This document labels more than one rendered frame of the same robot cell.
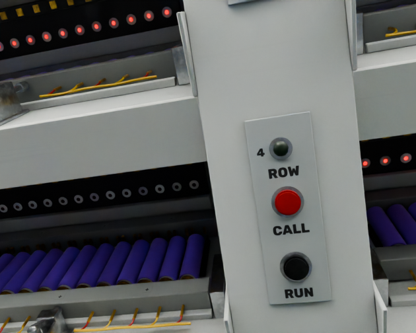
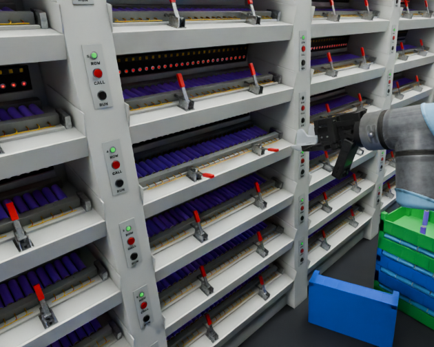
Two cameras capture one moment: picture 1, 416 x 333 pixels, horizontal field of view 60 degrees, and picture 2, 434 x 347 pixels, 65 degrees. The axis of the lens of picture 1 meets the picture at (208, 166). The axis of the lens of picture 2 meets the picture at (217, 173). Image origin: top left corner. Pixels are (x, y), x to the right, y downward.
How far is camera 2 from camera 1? 1.09 m
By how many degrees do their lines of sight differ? 50
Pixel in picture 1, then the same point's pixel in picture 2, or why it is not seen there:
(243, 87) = (299, 86)
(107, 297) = (262, 138)
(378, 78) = (312, 85)
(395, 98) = (312, 89)
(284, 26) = (304, 76)
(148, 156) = (284, 100)
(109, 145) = (280, 98)
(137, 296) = (267, 137)
